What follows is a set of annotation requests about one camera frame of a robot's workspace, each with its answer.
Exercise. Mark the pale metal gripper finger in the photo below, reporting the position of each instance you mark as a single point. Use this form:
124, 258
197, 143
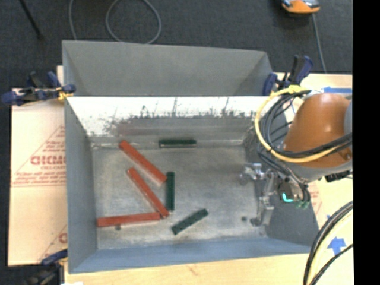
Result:
253, 172
266, 206

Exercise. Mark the grey metal bin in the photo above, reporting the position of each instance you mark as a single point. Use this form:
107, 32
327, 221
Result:
207, 183

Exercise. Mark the dark green flat block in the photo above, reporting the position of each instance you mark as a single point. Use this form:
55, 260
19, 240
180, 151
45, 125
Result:
177, 143
170, 191
190, 221

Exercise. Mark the red-brown flat block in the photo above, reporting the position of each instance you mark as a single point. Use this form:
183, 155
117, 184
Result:
142, 162
127, 219
147, 192

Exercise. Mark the brown cardboard board, red print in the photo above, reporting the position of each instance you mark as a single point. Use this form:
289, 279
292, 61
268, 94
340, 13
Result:
35, 188

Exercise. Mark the black cylinder on white bracket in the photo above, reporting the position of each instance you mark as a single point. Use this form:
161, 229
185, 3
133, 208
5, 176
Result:
335, 177

